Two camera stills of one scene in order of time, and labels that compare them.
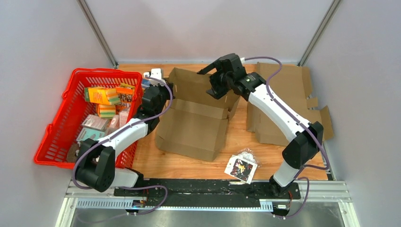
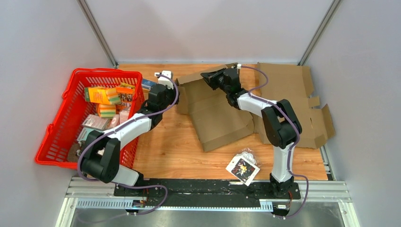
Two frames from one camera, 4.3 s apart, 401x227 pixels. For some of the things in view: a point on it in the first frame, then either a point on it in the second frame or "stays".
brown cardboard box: x=291 y=84 stays
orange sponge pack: x=105 y=96 stays
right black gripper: x=216 y=91 → x=210 y=78
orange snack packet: x=125 y=91 stays
